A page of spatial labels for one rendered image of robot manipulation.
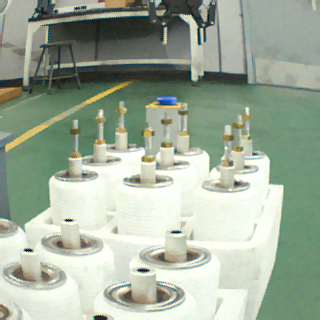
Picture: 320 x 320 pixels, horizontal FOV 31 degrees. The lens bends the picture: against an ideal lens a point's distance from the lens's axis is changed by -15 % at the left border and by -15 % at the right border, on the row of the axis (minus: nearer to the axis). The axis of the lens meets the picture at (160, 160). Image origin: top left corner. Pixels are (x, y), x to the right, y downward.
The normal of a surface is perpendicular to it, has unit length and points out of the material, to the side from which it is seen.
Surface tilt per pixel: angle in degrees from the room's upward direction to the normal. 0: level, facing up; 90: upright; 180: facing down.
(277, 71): 90
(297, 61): 90
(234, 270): 90
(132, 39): 90
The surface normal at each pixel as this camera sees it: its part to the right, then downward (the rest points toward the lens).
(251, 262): -0.26, 0.20
